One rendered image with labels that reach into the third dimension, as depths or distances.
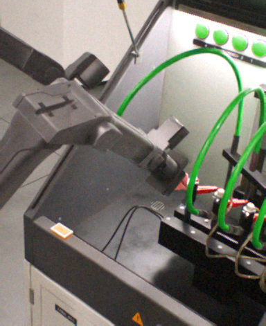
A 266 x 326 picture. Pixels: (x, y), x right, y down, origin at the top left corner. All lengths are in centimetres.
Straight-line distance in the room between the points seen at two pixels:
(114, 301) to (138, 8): 321
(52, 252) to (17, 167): 75
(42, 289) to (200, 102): 70
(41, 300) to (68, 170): 39
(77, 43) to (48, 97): 341
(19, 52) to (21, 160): 48
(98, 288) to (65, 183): 30
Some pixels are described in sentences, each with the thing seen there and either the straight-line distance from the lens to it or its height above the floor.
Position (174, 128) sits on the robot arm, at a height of 131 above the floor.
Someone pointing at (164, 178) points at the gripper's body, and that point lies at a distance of 124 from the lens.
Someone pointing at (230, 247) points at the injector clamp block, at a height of 98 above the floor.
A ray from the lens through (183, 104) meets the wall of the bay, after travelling 166.
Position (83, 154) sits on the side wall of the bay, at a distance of 149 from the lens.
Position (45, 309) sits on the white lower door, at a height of 66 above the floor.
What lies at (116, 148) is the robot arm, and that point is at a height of 139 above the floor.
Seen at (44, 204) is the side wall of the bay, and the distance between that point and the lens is 146.
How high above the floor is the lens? 187
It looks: 31 degrees down
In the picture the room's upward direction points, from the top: 5 degrees clockwise
